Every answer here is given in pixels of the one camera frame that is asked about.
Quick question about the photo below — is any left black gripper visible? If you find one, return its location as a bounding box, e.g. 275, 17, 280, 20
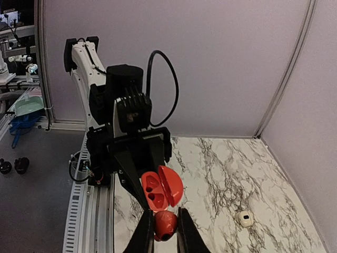
86, 126, 172, 210

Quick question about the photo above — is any right aluminium frame post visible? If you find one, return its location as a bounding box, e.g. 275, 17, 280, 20
253, 0, 317, 139

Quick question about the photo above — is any aluminium front rail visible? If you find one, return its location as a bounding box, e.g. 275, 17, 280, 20
62, 137, 115, 253

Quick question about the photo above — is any blue brush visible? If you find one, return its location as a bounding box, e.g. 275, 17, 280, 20
9, 112, 41, 149

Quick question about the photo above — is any small red clip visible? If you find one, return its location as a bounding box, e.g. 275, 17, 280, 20
154, 210, 177, 241

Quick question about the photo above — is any white earbuds charging case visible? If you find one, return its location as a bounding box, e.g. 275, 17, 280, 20
236, 210, 254, 228

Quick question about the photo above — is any left aluminium frame post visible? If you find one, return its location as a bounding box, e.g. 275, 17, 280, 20
34, 0, 55, 127

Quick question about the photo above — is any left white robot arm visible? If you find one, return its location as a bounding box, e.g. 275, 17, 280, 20
64, 36, 181, 212

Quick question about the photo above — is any aluminium frame post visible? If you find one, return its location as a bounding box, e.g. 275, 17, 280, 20
253, 0, 317, 139
34, 0, 55, 127

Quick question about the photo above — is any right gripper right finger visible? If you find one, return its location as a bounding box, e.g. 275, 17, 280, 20
176, 208, 210, 253

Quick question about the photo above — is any red round cap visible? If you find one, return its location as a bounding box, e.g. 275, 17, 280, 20
141, 166, 184, 212

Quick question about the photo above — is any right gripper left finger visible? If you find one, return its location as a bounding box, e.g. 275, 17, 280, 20
123, 210, 154, 253

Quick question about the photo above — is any black round object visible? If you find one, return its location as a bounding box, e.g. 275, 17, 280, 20
0, 158, 12, 174
14, 157, 29, 174

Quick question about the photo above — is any green plastic dustpan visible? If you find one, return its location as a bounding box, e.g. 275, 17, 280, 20
14, 94, 44, 116

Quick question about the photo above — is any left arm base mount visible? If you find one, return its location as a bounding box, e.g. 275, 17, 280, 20
68, 151, 113, 187

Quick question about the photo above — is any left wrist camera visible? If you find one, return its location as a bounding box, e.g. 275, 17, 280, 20
115, 86, 152, 135

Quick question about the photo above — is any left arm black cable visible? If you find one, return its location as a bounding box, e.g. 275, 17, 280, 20
146, 50, 180, 128

